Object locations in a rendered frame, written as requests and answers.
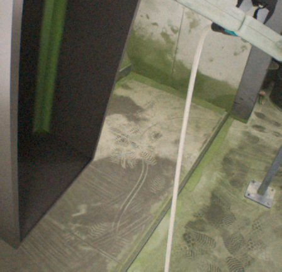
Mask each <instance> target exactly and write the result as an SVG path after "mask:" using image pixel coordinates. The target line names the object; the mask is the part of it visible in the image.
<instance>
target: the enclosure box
mask: <svg viewBox="0 0 282 272"><path fill-rule="evenodd" d="M140 3H141V0H0V239H2V240H3V241H4V242H5V243H7V244H9V245H10V246H11V247H13V248H15V249H16V250H17V249H18V248H19V247H20V245H21V244H22V243H23V242H24V241H25V239H26V238H27V237H28V236H29V234H31V233H32V231H33V230H34V229H35V228H36V226H37V225H38V224H39V223H40V222H41V220H42V219H43V218H44V217H45V216H46V214H47V213H48V212H49V211H51V209H52V207H53V206H54V205H55V204H56V203H57V202H58V201H59V199H60V198H61V197H62V196H63V195H64V193H66V192H67V190H68V189H69V188H70V187H71V185H72V184H73V183H74V182H75V181H76V179H77V178H78V177H79V176H80V175H81V173H82V172H83V171H84V170H85V169H86V168H87V167H88V165H90V163H92V161H93V160H94V157H95V154H96V150H97V147H98V143H99V139H100V136H101V132H102V129H103V125H104V121H105V118H106V114H107V112H108V108H109V105H110V101H111V97H112V94H113V90H114V88H115V84H116V80H117V77H118V73H119V70H120V67H121V63H122V60H123V56H124V53H125V51H126V49H127V45H128V42H129V39H130V35H131V33H132V29H133V25H134V22H135V18H136V16H137V13H138V9H139V7H140Z"/></svg>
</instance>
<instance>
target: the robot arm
mask: <svg viewBox="0 0 282 272"><path fill-rule="evenodd" d="M277 2H278V0H238V1H237V5H235V7H236V8H239V9H240V10H242V11H243V12H244V13H245V14H246V11H248V10H250V8H251V7H252V5H253V6H254V7H258V8H257V9H256V10H255V12H254V14H253V18H254V19H256V20H257V21H258V22H260V23H262V24H264V25H265V24H266V22H267V21H268V20H269V19H270V17H272V15H273V13H274V12H275V7H276V3H277ZM259 5H261V6H263V7H259Z"/></svg>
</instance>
